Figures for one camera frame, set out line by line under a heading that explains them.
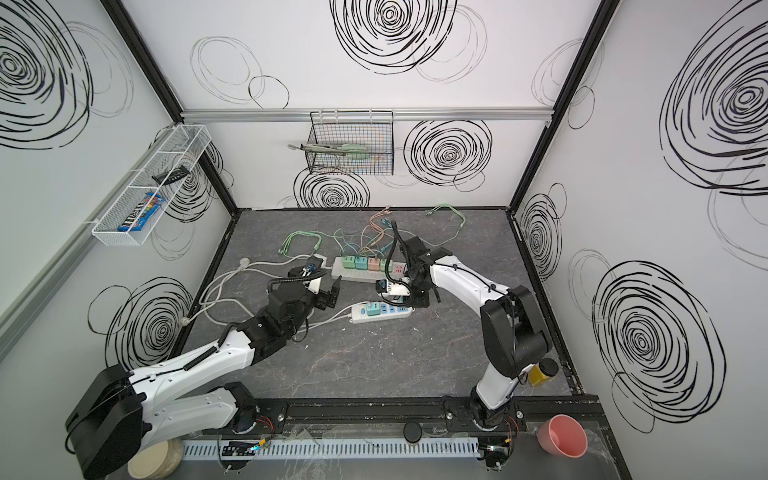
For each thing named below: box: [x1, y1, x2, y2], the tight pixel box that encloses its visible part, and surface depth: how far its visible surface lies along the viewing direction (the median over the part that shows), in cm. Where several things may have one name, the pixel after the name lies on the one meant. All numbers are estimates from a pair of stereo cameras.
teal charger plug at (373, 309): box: [366, 302, 381, 317], surface depth 88 cm
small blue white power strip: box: [350, 303, 413, 324], surface depth 91 cm
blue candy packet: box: [118, 192, 166, 232], surface depth 72 cm
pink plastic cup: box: [536, 414, 588, 459], surface depth 65 cm
